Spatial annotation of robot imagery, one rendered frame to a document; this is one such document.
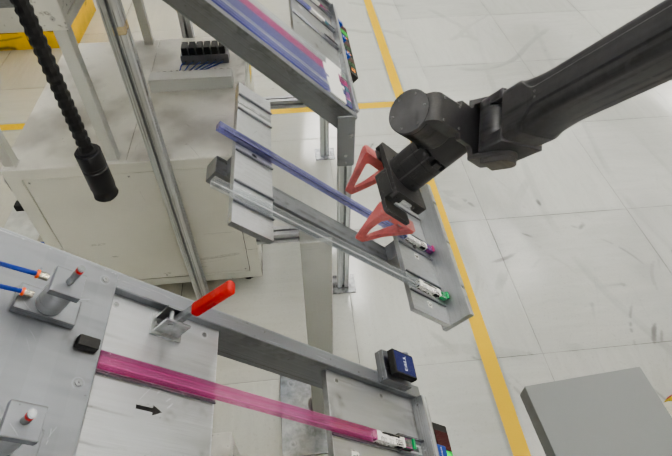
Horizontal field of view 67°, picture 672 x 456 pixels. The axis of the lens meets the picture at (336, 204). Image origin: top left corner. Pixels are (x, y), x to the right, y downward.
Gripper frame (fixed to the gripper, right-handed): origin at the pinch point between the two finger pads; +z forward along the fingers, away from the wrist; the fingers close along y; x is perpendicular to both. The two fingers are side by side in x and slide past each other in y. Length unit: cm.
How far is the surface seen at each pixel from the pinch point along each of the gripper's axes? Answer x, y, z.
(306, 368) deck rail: 2.2, 16.9, 16.0
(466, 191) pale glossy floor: 117, -98, 25
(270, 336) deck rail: -6.3, 15.8, 13.4
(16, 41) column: -48, -252, 179
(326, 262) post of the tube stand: 13.9, -9.6, 19.5
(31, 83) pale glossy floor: -33, -213, 171
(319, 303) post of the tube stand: 22.2, -9.5, 30.5
